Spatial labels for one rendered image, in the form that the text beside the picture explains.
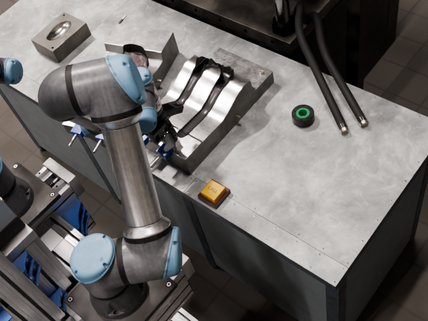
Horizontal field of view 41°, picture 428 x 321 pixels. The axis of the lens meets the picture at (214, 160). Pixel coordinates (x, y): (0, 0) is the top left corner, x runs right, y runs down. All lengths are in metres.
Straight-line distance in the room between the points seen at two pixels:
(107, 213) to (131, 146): 1.74
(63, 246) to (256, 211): 0.62
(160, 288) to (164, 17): 1.39
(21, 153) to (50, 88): 2.19
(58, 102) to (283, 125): 1.01
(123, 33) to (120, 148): 1.18
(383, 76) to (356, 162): 1.40
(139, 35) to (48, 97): 1.13
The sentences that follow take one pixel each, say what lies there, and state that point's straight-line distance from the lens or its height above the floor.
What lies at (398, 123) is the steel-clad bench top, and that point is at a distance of 2.09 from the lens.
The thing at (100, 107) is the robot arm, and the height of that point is 1.54.
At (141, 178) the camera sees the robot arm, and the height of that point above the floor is 1.39.
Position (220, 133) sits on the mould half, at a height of 0.84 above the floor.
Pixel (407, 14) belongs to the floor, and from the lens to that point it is 3.69.
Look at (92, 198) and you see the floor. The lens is 3.10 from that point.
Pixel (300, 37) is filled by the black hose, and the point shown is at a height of 0.92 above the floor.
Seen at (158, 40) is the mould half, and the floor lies 0.91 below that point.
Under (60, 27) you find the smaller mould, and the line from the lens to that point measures 2.67.
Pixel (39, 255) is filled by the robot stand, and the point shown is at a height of 1.16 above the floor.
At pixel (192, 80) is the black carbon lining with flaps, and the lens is 2.14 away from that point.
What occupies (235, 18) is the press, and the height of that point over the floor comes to 0.79.
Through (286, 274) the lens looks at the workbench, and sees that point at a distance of 2.12.
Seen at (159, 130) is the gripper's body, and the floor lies 1.04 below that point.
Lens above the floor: 2.43
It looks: 53 degrees down
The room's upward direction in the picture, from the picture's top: 17 degrees counter-clockwise
